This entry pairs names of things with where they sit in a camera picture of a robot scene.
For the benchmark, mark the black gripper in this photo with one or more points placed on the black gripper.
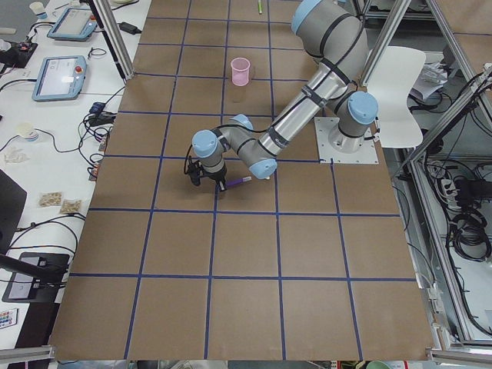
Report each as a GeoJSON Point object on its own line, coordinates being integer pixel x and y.
{"type": "Point", "coordinates": [217, 177]}

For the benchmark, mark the purple pen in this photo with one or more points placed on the purple pen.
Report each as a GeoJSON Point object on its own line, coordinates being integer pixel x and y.
{"type": "Point", "coordinates": [238, 181]}

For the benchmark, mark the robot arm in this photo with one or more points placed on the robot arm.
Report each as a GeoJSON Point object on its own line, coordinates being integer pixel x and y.
{"type": "Point", "coordinates": [337, 41]}

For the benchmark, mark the pink mesh cup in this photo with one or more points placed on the pink mesh cup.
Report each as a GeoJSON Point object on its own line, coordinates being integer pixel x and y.
{"type": "Point", "coordinates": [240, 68]}

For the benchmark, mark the black power adapter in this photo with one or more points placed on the black power adapter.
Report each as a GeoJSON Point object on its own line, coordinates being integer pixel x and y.
{"type": "Point", "coordinates": [129, 28]}

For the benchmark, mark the teach pendant near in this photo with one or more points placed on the teach pendant near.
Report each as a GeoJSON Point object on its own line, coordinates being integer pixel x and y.
{"type": "Point", "coordinates": [60, 78]}

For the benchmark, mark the teach pendant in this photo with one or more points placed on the teach pendant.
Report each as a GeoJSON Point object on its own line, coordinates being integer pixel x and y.
{"type": "Point", "coordinates": [74, 24]}
{"type": "Point", "coordinates": [60, 78]}

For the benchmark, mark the black monitor stand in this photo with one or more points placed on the black monitor stand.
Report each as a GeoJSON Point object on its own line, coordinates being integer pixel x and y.
{"type": "Point", "coordinates": [36, 277]}

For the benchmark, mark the teach pendant far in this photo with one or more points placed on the teach pendant far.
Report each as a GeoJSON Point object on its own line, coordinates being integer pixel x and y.
{"type": "Point", "coordinates": [74, 24]}

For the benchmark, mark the white chair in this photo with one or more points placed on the white chair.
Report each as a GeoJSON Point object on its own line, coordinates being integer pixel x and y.
{"type": "Point", "coordinates": [391, 83]}

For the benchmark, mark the power strip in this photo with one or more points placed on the power strip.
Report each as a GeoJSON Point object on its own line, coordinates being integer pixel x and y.
{"type": "Point", "coordinates": [447, 190]}

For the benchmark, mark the remote control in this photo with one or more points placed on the remote control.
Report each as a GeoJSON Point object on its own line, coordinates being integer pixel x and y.
{"type": "Point", "coordinates": [8, 318]}

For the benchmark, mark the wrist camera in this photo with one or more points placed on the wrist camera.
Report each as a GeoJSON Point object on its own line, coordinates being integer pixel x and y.
{"type": "Point", "coordinates": [192, 168]}

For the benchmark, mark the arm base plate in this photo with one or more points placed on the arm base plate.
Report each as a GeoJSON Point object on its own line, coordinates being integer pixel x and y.
{"type": "Point", "coordinates": [335, 148]}

